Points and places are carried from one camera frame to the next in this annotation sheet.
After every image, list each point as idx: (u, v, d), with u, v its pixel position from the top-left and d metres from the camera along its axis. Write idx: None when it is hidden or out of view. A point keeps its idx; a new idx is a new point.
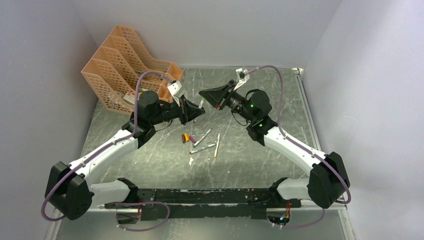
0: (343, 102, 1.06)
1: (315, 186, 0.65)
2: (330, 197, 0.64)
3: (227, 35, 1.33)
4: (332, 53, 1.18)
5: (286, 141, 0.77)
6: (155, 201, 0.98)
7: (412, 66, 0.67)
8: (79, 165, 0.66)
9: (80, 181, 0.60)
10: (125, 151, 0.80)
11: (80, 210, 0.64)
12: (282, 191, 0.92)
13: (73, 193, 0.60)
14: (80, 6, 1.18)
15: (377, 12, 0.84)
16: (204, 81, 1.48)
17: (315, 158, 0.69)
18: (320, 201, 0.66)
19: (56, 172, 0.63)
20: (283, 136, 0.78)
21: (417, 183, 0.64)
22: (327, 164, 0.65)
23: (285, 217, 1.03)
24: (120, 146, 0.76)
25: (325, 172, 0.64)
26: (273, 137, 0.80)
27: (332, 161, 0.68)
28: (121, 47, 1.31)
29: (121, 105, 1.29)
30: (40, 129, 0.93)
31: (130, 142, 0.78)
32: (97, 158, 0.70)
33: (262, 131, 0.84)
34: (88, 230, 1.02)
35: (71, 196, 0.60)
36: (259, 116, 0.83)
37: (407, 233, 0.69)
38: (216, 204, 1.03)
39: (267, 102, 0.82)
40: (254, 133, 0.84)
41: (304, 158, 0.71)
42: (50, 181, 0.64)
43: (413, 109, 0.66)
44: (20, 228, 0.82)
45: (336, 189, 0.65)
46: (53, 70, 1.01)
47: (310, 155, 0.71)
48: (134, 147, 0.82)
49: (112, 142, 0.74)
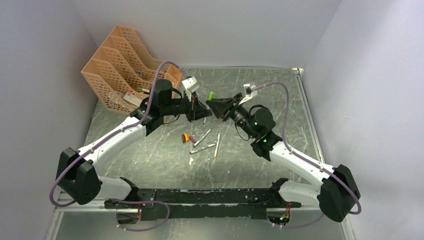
0: (343, 102, 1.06)
1: (327, 201, 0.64)
2: (342, 211, 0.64)
3: (227, 35, 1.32)
4: (331, 53, 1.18)
5: (292, 157, 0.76)
6: (155, 201, 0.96)
7: (412, 67, 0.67)
8: (88, 151, 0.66)
9: (88, 168, 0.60)
10: (133, 138, 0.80)
11: (89, 196, 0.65)
12: (283, 193, 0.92)
13: (82, 179, 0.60)
14: (79, 6, 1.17)
15: (377, 13, 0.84)
16: (204, 81, 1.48)
17: (324, 173, 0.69)
18: (332, 215, 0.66)
19: (65, 157, 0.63)
20: (289, 152, 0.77)
21: (416, 183, 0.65)
22: (337, 179, 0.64)
23: (285, 217, 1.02)
24: (128, 133, 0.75)
25: (335, 186, 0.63)
26: (279, 153, 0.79)
27: (341, 174, 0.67)
28: (122, 47, 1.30)
29: (121, 105, 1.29)
30: (40, 129, 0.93)
31: (138, 129, 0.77)
32: (106, 144, 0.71)
33: (266, 147, 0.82)
34: (88, 230, 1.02)
35: (80, 182, 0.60)
36: (263, 133, 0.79)
37: (406, 233, 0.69)
38: (216, 204, 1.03)
39: (270, 118, 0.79)
40: (259, 149, 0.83)
41: (313, 174, 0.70)
42: (60, 166, 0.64)
43: (413, 110, 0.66)
44: (20, 229, 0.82)
45: (348, 201, 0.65)
46: (53, 70, 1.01)
47: (318, 170, 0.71)
48: (142, 135, 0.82)
49: (120, 128, 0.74)
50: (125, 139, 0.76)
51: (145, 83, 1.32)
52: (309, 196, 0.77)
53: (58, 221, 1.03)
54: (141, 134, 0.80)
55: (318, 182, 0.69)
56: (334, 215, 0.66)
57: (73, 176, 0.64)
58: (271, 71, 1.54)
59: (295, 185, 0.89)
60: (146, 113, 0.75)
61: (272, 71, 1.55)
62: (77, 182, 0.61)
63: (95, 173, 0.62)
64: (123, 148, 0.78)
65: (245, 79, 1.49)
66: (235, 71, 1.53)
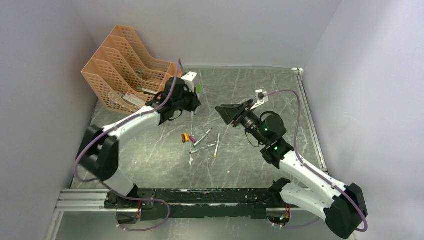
0: (343, 102, 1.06)
1: (335, 217, 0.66)
2: (348, 229, 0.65)
3: (226, 35, 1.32)
4: (331, 53, 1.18)
5: (303, 169, 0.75)
6: (155, 199, 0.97)
7: (412, 67, 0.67)
8: (112, 128, 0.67)
9: (113, 142, 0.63)
10: (148, 125, 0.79)
11: (108, 171, 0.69)
12: (285, 196, 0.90)
13: (105, 153, 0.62)
14: (79, 6, 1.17)
15: (377, 13, 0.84)
16: (204, 81, 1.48)
17: (336, 190, 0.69)
18: (338, 231, 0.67)
19: (90, 132, 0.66)
20: (301, 164, 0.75)
21: (416, 182, 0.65)
22: (348, 198, 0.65)
23: (285, 217, 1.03)
24: (146, 118, 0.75)
25: (345, 204, 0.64)
26: (290, 163, 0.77)
27: (353, 194, 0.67)
28: (122, 47, 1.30)
29: (121, 105, 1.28)
30: (40, 129, 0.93)
31: (154, 116, 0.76)
32: (128, 124, 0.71)
33: (277, 154, 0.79)
34: (88, 230, 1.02)
35: (104, 155, 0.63)
36: (274, 140, 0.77)
37: (406, 234, 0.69)
38: (216, 204, 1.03)
39: (281, 125, 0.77)
40: (269, 156, 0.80)
41: (324, 190, 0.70)
42: (84, 141, 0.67)
43: (413, 110, 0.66)
44: (20, 228, 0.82)
45: (356, 220, 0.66)
46: (53, 70, 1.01)
47: (330, 186, 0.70)
48: (155, 123, 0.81)
49: (138, 113, 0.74)
50: (142, 124, 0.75)
51: (145, 83, 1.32)
52: (315, 207, 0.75)
53: (58, 220, 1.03)
54: (155, 121, 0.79)
55: (328, 198, 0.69)
56: (339, 231, 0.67)
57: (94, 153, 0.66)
58: (271, 70, 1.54)
59: (299, 190, 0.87)
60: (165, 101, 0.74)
61: (272, 71, 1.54)
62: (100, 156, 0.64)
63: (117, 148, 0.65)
64: (138, 133, 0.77)
65: (244, 79, 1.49)
66: (235, 71, 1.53)
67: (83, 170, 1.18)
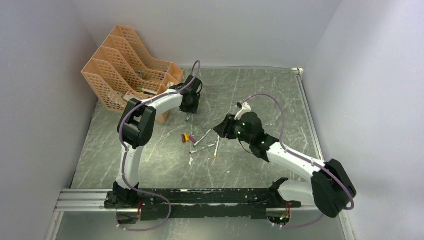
0: (343, 102, 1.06)
1: (319, 193, 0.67)
2: (335, 205, 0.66)
3: (227, 34, 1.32)
4: (331, 53, 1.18)
5: (287, 155, 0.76)
6: (156, 194, 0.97)
7: (412, 67, 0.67)
8: (148, 101, 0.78)
9: (152, 111, 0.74)
10: (173, 104, 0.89)
11: (145, 140, 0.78)
12: (282, 192, 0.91)
13: (146, 119, 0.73)
14: (79, 6, 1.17)
15: (377, 12, 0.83)
16: (204, 81, 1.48)
17: (316, 167, 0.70)
18: (327, 209, 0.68)
19: (131, 104, 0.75)
20: (284, 150, 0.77)
21: (417, 182, 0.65)
22: (327, 172, 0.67)
23: (285, 217, 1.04)
24: (172, 97, 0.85)
25: (325, 178, 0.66)
26: (275, 152, 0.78)
27: (333, 168, 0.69)
28: (121, 47, 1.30)
29: (121, 105, 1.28)
30: (40, 129, 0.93)
31: (179, 96, 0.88)
32: (160, 100, 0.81)
33: (264, 147, 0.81)
34: (87, 230, 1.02)
35: (145, 122, 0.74)
36: (253, 132, 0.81)
37: (406, 233, 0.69)
38: (216, 204, 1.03)
39: (256, 117, 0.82)
40: (257, 151, 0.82)
41: (305, 169, 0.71)
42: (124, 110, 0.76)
43: (413, 109, 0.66)
44: (20, 229, 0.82)
45: (342, 196, 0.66)
46: (53, 70, 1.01)
47: (310, 164, 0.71)
48: (178, 104, 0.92)
49: (166, 93, 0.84)
50: (170, 102, 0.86)
51: (145, 83, 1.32)
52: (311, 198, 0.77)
53: (58, 220, 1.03)
54: (179, 102, 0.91)
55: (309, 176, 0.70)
56: (328, 209, 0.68)
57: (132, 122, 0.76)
58: (271, 70, 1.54)
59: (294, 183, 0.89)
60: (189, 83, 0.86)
61: (272, 71, 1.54)
62: (141, 123, 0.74)
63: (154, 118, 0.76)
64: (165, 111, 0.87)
65: (244, 79, 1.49)
66: (235, 71, 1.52)
67: (83, 170, 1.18)
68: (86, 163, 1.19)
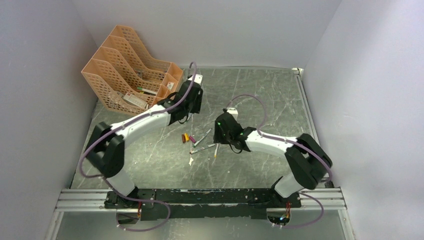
0: (343, 102, 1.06)
1: (295, 167, 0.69)
2: (312, 176, 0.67)
3: (226, 34, 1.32)
4: (331, 53, 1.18)
5: (264, 140, 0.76)
6: (155, 201, 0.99)
7: (412, 67, 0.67)
8: (120, 127, 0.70)
9: (118, 142, 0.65)
10: (157, 125, 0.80)
11: (113, 171, 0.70)
12: (278, 189, 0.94)
13: (110, 151, 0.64)
14: (79, 6, 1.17)
15: (377, 12, 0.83)
16: (204, 81, 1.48)
17: (289, 143, 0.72)
18: (305, 182, 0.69)
19: (99, 129, 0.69)
20: (260, 136, 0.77)
21: (417, 182, 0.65)
22: (300, 145, 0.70)
23: (285, 217, 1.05)
24: (155, 118, 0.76)
25: (298, 151, 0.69)
26: (252, 139, 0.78)
27: (305, 142, 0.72)
28: (121, 47, 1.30)
29: (121, 105, 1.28)
30: (40, 129, 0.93)
31: (165, 116, 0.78)
32: (136, 124, 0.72)
33: (242, 138, 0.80)
34: (87, 230, 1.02)
35: (109, 154, 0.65)
36: (228, 126, 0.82)
37: (406, 233, 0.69)
38: (216, 204, 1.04)
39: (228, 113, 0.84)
40: (238, 143, 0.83)
41: (280, 147, 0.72)
42: (92, 136, 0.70)
43: (413, 109, 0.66)
44: (20, 229, 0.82)
45: (317, 167, 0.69)
46: (53, 70, 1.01)
47: (284, 143, 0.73)
48: (165, 123, 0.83)
49: (148, 113, 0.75)
50: (151, 124, 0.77)
51: (145, 83, 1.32)
52: None
53: (58, 220, 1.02)
54: (165, 122, 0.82)
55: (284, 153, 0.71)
56: (309, 183, 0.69)
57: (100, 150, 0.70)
58: (271, 70, 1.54)
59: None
60: (177, 103, 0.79)
61: (272, 71, 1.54)
62: (105, 155, 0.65)
63: (122, 149, 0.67)
64: (145, 133, 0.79)
65: (244, 79, 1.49)
66: (235, 70, 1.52)
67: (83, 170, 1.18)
68: (86, 163, 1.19)
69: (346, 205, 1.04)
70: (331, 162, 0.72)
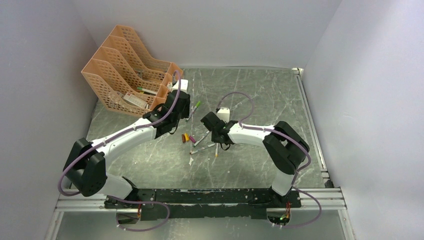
0: (343, 102, 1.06)
1: (274, 155, 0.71)
2: (291, 161, 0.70)
3: (227, 34, 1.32)
4: (331, 53, 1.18)
5: (244, 131, 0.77)
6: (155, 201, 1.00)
7: (412, 68, 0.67)
8: (101, 143, 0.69)
9: (99, 160, 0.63)
10: (142, 138, 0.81)
11: (93, 188, 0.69)
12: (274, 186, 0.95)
13: (91, 169, 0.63)
14: (79, 6, 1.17)
15: (377, 13, 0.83)
16: (204, 81, 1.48)
17: (266, 131, 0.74)
18: (285, 168, 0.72)
19: (78, 146, 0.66)
20: (241, 127, 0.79)
21: (417, 182, 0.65)
22: (276, 132, 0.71)
23: (285, 217, 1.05)
24: (139, 132, 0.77)
25: (276, 139, 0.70)
26: (233, 131, 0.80)
27: (281, 128, 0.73)
28: (121, 47, 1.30)
29: (121, 105, 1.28)
30: (40, 129, 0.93)
31: (150, 130, 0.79)
32: (118, 140, 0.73)
33: (225, 131, 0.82)
34: (87, 230, 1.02)
35: (90, 172, 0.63)
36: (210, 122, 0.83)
37: (406, 233, 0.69)
38: (216, 204, 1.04)
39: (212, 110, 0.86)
40: (220, 136, 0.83)
41: (259, 137, 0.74)
42: (70, 153, 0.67)
43: (413, 110, 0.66)
44: (20, 229, 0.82)
45: (295, 152, 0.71)
46: (53, 69, 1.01)
47: (262, 132, 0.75)
48: (151, 137, 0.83)
49: (132, 127, 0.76)
50: (136, 138, 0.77)
51: (145, 83, 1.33)
52: None
53: (58, 220, 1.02)
54: (151, 136, 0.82)
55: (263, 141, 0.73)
56: (289, 170, 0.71)
57: (79, 167, 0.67)
58: (271, 71, 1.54)
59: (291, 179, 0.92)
60: (163, 117, 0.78)
61: (272, 71, 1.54)
62: (85, 173, 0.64)
63: (103, 166, 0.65)
64: (129, 148, 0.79)
65: (244, 79, 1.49)
66: (235, 70, 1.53)
67: None
68: None
69: (346, 205, 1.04)
70: (307, 146, 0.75)
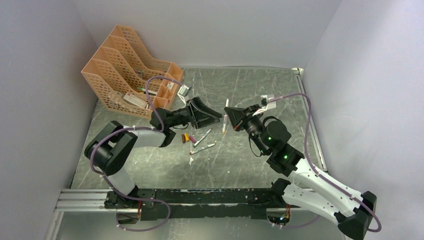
0: (343, 102, 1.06)
1: (352, 225, 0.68)
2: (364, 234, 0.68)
3: (227, 34, 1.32)
4: (331, 53, 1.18)
5: (318, 179, 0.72)
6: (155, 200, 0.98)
7: (412, 68, 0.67)
8: (132, 127, 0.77)
9: (132, 136, 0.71)
10: (153, 141, 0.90)
11: (113, 169, 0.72)
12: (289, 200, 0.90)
13: (125, 143, 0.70)
14: (79, 6, 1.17)
15: (378, 11, 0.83)
16: (204, 81, 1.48)
17: (354, 201, 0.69)
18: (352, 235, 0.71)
19: (111, 126, 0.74)
20: (316, 174, 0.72)
21: (415, 183, 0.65)
22: (369, 210, 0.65)
23: (285, 217, 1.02)
24: (156, 133, 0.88)
25: (365, 216, 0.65)
26: (304, 174, 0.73)
27: (369, 202, 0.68)
28: (121, 47, 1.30)
29: (121, 105, 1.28)
30: (40, 129, 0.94)
31: (161, 136, 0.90)
32: (144, 131, 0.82)
33: (289, 165, 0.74)
34: (88, 230, 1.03)
35: (122, 147, 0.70)
36: (278, 147, 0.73)
37: (406, 234, 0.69)
38: (216, 204, 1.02)
39: (284, 130, 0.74)
40: (278, 166, 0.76)
41: (343, 201, 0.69)
42: (101, 131, 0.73)
43: (412, 110, 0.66)
44: (20, 230, 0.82)
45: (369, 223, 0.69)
46: (53, 70, 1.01)
47: (348, 197, 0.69)
48: (159, 143, 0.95)
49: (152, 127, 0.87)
50: (152, 137, 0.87)
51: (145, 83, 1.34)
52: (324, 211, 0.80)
53: (58, 220, 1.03)
54: (159, 142, 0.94)
55: (345, 209, 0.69)
56: (353, 237, 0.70)
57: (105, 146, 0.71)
58: (271, 70, 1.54)
59: (302, 192, 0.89)
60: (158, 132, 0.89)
61: (272, 71, 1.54)
62: (115, 149, 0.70)
63: (131, 145, 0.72)
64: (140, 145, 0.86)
65: (244, 79, 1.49)
66: (235, 70, 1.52)
67: (83, 170, 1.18)
68: (86, 163, 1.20)
69: None
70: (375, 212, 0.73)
